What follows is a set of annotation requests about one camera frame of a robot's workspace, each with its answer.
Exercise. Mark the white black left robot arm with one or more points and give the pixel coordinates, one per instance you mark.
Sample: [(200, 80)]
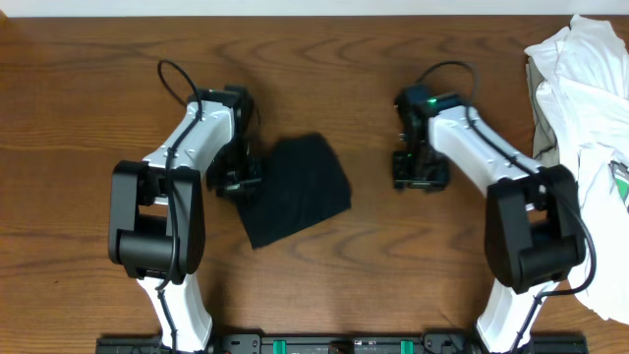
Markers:
[(157, 227)]

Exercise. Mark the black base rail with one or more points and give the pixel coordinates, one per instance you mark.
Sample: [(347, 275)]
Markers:
[(434, 342)]

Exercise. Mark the black t-shirt with logo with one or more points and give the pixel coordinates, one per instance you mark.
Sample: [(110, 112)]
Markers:
[(303, 184)]

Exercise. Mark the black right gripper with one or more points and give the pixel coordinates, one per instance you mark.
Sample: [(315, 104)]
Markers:
[(400, 175)]

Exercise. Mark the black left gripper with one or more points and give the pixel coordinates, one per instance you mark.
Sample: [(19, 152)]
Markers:
[(250, 182)]

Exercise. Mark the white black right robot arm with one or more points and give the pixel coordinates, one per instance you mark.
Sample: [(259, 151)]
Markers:
[(533, 237)]

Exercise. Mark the pile of white clothes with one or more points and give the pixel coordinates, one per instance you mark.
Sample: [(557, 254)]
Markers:
[(578, 88)]

